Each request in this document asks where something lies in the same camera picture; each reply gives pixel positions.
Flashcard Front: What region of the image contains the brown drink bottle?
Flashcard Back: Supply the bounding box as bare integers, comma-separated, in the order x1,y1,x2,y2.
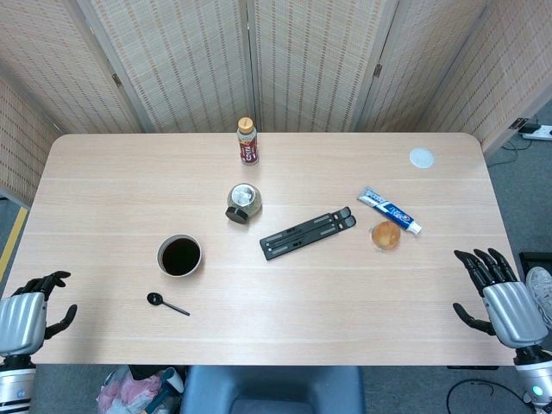
235,116,260,166

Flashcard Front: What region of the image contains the white and teal bottle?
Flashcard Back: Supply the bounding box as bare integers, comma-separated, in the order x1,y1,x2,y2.
146,367,185,413

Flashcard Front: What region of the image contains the black spoon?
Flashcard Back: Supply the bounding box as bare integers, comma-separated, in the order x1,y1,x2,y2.
146,292,191,317

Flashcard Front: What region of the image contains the glass jar with black lid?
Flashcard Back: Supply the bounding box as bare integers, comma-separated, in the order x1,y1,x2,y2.
224,183,263,224

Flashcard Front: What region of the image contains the blue chair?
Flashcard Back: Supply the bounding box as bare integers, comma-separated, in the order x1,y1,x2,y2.
179,365,367,414

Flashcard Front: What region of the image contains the woven folding screen panel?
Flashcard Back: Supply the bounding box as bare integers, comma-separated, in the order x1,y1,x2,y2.
0,0,146,135
351,0,497,134
0,64,60,208
416,0,552,154
245,0,400,134
75,0,258,134

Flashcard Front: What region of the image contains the clear plastic bag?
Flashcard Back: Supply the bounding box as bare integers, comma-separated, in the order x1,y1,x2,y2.
97,366,182,414

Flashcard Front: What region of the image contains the grey sneaker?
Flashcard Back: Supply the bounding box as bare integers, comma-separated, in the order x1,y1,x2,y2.
524,266,552,331

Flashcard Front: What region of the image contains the white power strip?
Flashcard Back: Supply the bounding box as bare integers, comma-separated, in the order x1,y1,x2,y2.
519,123,552,142

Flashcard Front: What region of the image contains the black box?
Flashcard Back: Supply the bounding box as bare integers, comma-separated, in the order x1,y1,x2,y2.
518,251,552,277

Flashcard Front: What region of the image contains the white round table disc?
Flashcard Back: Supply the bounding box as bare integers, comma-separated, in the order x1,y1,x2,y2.
409,147,436,170

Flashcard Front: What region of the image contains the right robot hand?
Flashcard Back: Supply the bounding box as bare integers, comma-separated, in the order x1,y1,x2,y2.
451,248,549,349

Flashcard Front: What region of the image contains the black floor cable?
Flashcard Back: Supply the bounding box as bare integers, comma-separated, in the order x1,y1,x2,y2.
446,379,534,414

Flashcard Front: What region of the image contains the black folding laptop stand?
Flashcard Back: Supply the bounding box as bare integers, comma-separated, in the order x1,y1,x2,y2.
259,206,358,262

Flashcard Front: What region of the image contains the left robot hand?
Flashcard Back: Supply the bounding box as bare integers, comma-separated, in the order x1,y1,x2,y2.
0,270,79,358

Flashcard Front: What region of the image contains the blue white toothpaste tube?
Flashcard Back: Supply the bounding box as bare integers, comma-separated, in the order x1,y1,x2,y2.
357,185,423,235

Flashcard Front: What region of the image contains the white cup of black coffee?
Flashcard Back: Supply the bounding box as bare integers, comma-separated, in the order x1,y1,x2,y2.
155,234,204,278

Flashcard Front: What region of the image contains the orange jelly cup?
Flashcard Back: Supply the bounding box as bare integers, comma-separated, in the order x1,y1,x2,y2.
368,220,403,254

